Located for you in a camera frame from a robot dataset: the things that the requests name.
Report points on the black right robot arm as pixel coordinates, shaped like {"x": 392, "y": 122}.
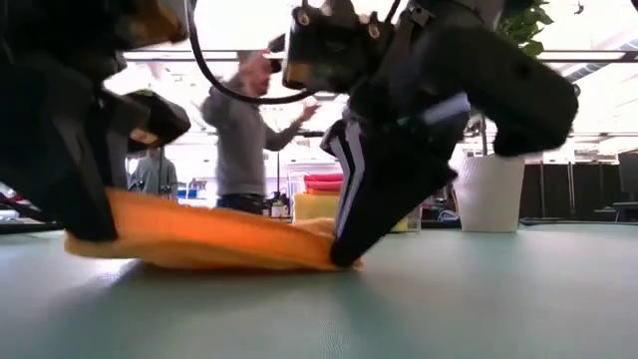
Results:
{"x": 498, "y": 65}

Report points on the white plant pot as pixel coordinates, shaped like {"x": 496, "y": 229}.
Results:
{"x": 491, "y": 199}

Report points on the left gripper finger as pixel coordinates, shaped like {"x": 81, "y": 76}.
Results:
{"x": 75, "y": 204}

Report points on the long white light bar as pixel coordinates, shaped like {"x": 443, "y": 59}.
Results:
{"x": 573, "y": 55}

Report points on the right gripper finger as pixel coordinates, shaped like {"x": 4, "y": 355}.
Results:
{"x": 384, "y": 199}

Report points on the clear plastic bin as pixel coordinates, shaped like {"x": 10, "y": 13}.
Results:
{"x": 416, "y": 219}

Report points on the green table mat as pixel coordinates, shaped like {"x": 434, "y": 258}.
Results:
{"x": 448, "y": 299}

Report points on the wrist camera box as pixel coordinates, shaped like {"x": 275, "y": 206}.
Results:
{"x": 329, "y": 50}
{"x": 159, "y": 119}

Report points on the yellow microfiber towel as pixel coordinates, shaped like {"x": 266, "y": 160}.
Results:
{"x": 314, "y": 207}

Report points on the blue storage shelf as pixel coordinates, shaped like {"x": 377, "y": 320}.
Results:
{"x": 192, "y": 192}

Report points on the black partition panels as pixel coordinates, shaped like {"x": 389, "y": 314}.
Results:
{"x": 573, "y": 189}

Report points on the green leafy plant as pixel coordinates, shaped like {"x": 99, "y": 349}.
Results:
{"x": 528, "y": 25}

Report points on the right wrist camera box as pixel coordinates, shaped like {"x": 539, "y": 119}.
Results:
{"x": 329, "y": 50}

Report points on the silver ceiling duct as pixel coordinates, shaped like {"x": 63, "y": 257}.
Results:
{"x": 598, "y": 60}

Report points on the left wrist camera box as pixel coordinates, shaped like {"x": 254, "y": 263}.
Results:
{"x": 159, "y": 119}

